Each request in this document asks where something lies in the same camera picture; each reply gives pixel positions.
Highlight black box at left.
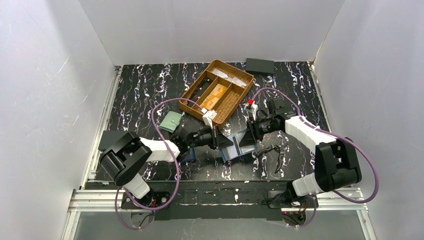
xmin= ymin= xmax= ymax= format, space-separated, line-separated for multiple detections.
xmin=98 ymin=130 xmax=134 ymax=153

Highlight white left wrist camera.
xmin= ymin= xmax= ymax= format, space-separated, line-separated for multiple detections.
xmin=201 ymin=108 xmax=217 ymax=129

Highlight silver cards in tray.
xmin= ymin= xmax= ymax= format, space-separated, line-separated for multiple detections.
xmin=212 ymin=68 xmax=247 ymax=88

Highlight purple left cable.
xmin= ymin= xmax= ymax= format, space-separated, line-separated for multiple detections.
xmin=114 ymin=97 xmax=208 ymax=231

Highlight black box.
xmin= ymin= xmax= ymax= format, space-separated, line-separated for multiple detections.
xmin=245 ymin=58 xmax=275 ymax=75
xmin=98 ymin=130 xmax=134 ymax=153

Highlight aluminium base frame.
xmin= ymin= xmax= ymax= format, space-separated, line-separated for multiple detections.
xmin=62 ymin=181 xmax=376 ymax=240

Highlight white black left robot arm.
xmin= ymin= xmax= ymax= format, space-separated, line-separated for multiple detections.
xmin=98 ymin=127 xmax=234 ymax=199

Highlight black cards in tray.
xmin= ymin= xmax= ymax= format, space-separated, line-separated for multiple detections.
xmin=187 ymin=77 xmax=213 ymax=102

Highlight green card holder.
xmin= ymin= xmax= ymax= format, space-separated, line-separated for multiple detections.
xmin=158 ymin=111 xmax=183 ymax=133

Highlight black box at back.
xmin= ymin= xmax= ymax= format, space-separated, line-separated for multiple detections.
xmin=245 ymin=58 xmax=275 ymax=75

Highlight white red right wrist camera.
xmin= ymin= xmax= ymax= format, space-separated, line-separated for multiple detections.
xmin=244 ymin=99 xmax=258 ymax=121

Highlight orange cards in tray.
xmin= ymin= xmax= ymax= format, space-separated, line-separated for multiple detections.
xmin=200 ymin=83 xmax=228 ymax=110

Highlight dark blue card holder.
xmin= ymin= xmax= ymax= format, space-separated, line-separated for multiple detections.
xmin=179 ymin=148 xmax=197 ymax=163

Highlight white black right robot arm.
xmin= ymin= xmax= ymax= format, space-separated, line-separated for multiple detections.
xmin=239 ymin=98 xmax=362 ymax=200

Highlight purple cable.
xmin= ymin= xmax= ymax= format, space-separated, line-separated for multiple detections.
xmin=114 ymin=97 xmax=208 ymax=231
xmin=253 ymin=87 xmax=381 ymax=229

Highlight woven brown divided tray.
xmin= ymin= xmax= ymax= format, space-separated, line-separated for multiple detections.
xmin=179 ymin=59 xmax=255 ymax=129

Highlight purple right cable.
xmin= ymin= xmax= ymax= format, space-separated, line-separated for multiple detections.
xmin=253 ymin=87 xmax=381 ymax=229

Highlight light blue card holder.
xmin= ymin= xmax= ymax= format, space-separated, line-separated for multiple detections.
xmin=219 ymin=129 xmax=258 ymax=163

